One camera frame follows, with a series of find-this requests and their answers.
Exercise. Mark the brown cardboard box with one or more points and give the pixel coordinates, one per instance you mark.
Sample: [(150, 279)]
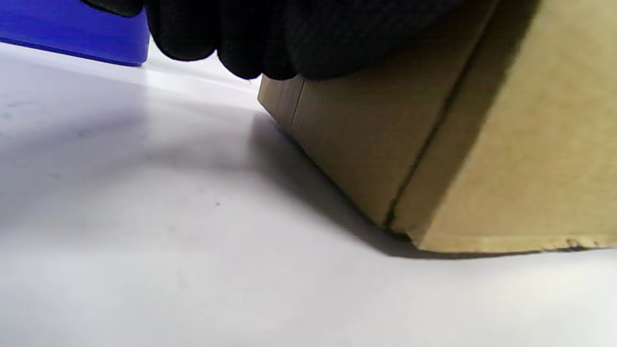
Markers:
[(530, 144)]

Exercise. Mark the blue plastic recycling bin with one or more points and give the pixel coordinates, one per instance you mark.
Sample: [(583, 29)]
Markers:
[(72, 29)]

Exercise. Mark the person's left hand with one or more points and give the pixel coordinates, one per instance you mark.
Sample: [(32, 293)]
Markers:
[(289, 38)]

